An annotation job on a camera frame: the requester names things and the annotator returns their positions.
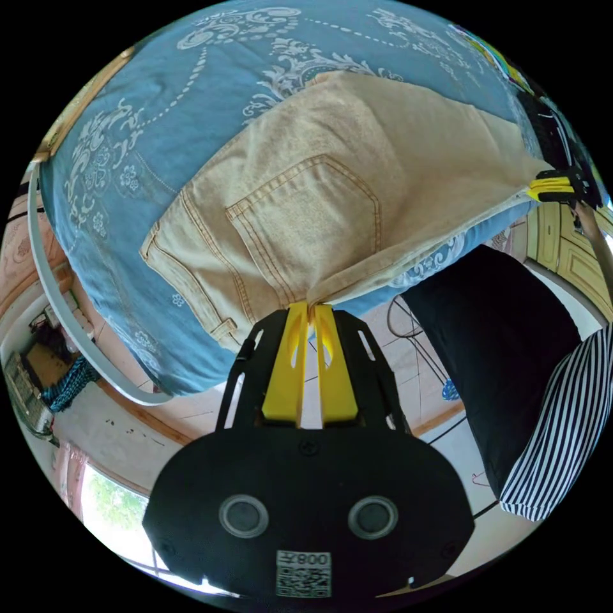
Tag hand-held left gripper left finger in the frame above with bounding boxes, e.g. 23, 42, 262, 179
261, 302, 308, 426

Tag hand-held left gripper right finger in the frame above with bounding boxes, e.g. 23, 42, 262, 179
313, 303, 358, 427

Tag beige jeans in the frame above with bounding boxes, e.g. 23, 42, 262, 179
139, 70, 552, 349

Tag person's right forearm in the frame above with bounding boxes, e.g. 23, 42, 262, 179
586, 223, 613, 270

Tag yellow wooden cupboard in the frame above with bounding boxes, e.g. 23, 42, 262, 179
526, 200, 613, 322

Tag person's body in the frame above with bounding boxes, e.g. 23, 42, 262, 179
399, 246, 613, 522

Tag window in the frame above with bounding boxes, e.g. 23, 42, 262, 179
79, 460, 166, 578

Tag pink curtain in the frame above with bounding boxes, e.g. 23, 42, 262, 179
51, 439, 90, 526

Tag bed with blue printed sheet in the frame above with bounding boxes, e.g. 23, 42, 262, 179
29, 0, 545, 397

